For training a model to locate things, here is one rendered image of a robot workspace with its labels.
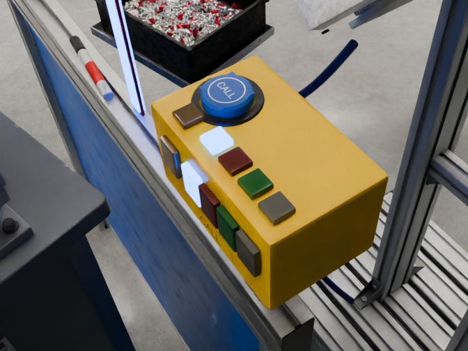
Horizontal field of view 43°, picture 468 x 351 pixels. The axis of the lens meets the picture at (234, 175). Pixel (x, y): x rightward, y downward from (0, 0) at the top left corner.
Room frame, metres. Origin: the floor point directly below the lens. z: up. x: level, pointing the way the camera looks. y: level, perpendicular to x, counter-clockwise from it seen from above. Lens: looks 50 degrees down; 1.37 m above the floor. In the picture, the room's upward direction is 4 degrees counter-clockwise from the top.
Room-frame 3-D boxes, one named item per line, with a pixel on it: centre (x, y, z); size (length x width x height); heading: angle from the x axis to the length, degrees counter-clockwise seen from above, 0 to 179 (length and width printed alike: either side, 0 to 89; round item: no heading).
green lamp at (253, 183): (0.24, -0.01, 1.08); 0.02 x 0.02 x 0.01; 30
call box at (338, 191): (0.29, -0.02, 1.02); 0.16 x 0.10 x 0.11; 30
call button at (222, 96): (0.33, 0.00, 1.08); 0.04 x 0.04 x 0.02
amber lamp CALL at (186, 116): (0.31, 0.03, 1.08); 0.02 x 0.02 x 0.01; 30
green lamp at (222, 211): (0.23, 0.01, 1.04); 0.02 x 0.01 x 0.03; 30
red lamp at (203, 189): (0.25, 0.02, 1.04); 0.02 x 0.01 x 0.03; 30
